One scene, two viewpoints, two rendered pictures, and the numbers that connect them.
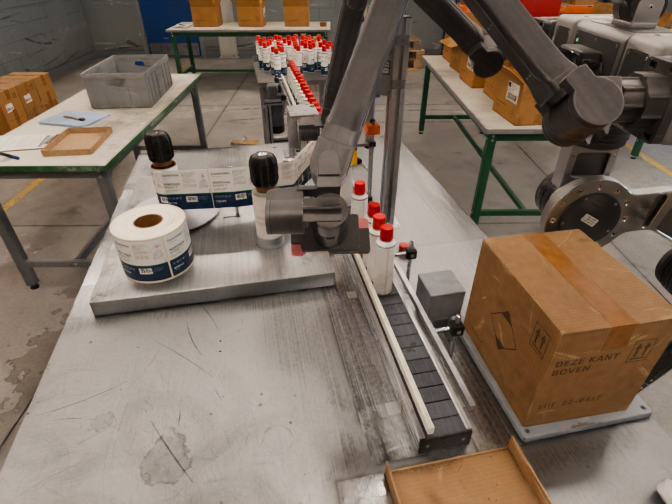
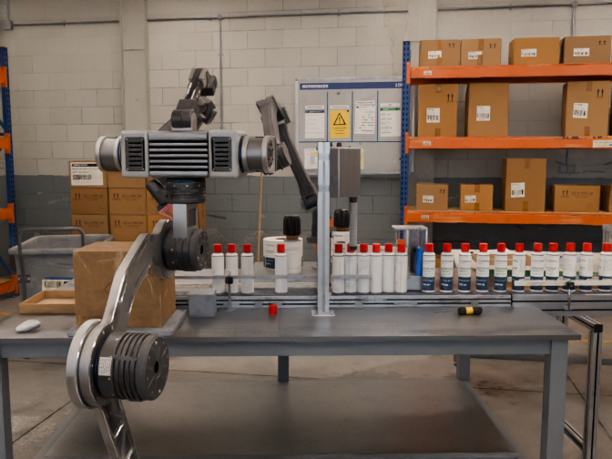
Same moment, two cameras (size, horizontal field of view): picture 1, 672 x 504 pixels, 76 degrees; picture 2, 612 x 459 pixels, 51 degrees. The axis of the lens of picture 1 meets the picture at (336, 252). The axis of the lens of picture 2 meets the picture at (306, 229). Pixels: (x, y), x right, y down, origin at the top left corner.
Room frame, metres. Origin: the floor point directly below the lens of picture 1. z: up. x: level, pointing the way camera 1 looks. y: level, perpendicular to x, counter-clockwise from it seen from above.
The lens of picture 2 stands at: (1.74, -2.61, 1.45)
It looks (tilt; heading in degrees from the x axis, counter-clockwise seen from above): 7 degrees down; 100
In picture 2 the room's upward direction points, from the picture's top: straight up
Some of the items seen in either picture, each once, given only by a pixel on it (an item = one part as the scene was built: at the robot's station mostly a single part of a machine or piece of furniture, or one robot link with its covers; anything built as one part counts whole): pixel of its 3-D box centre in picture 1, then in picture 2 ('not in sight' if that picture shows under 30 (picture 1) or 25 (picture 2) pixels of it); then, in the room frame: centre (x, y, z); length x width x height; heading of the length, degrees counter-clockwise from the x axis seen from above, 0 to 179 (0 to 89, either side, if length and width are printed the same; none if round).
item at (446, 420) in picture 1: (350, 226); (310, 297); (1.29, -0.05, 0.86); 1.65 x 0.08 x 0.04; 12
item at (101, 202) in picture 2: not in sight; (142, 230); (-0.98, 3.29, 0.70); 1.20 x 0.82 x 1.39; 6
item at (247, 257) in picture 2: (372, 235); (247, 269); (1.04, -0.10, 0.98); 0.05 x 0.05 x 0.20
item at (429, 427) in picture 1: (360, 264); (241, 285); (1.00, -0.07, 0.91); 1.07 x 0.01 x 0.02; 12
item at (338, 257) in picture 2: (344, 179); (338, 268); (1.41, -0.03, 0.98); 0.05 x 0.05 x 0.20
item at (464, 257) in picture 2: not in sight; (464, 268); (1.92, 0.08, 0.98); 0.05 x 0.05 x 0.20
